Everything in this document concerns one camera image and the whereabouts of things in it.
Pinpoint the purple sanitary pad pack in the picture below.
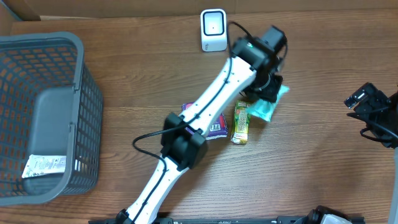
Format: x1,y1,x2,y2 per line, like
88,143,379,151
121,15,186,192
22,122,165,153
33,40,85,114
181,102,228,140

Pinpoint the grey plastic shopping basket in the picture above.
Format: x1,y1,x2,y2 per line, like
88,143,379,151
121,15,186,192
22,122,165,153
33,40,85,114
1,32,103,206

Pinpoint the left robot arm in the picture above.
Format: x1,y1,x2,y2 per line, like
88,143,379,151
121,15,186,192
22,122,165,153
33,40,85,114
116,26,287,224

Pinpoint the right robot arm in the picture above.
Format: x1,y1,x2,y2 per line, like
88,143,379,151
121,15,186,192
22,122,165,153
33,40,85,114
344,82,397,163

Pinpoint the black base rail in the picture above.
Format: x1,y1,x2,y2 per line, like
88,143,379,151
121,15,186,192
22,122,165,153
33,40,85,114
88,216,366,224

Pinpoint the white cosmetic tube gold cap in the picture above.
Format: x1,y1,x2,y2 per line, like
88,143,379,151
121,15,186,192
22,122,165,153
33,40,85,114
22,154,67,179

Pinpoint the green drink carton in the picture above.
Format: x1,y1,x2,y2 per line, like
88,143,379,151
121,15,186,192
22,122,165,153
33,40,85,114
231,100,251,144

